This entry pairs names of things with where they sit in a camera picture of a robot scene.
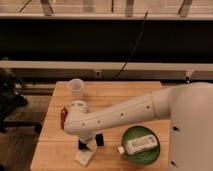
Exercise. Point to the green plate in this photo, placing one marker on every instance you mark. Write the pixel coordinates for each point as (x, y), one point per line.
(142, 158)

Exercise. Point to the clear plastic cup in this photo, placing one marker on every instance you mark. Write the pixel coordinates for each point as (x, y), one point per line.
(76, 87)

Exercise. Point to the black office chair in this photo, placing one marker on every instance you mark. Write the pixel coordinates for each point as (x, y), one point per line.
(9, 101)

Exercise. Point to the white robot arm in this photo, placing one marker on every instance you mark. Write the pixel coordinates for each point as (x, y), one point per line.
(188, 107)

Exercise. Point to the white plastic bottle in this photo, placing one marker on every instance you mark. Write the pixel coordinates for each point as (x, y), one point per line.
(137, 145)

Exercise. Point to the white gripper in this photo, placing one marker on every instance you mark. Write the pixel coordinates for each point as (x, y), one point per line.
(85, 138)

